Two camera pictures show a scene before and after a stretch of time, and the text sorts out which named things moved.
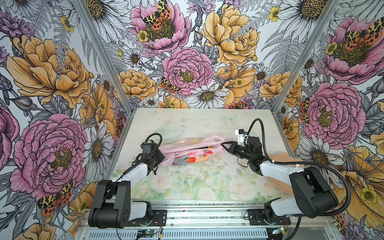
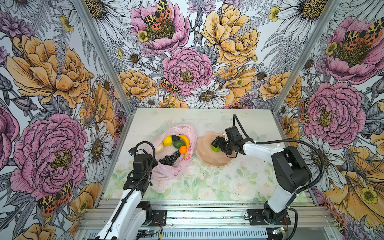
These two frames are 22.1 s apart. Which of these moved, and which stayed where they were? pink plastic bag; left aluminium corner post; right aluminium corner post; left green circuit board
Moved: pink plastic bag
Stayed: right aluminium corner post; left aluminium corner post; left green circuit board
